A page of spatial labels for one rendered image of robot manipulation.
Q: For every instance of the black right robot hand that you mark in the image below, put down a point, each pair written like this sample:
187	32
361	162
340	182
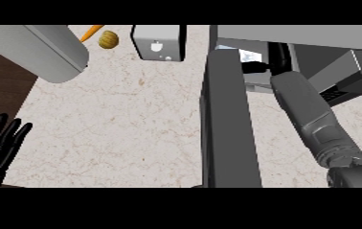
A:
255	67

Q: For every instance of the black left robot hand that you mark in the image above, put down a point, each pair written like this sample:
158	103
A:
11	140

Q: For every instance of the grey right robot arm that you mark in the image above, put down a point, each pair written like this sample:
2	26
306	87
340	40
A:
309	114

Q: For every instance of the grey microwave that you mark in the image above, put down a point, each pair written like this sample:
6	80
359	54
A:
291	36

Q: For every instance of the white milk carton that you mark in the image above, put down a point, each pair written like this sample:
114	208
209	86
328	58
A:
158	42

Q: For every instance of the yellow-brown potato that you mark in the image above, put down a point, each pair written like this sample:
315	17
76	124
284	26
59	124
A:
108	39

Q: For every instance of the orange carrot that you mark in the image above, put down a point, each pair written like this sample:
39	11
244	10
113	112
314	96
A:
92	32

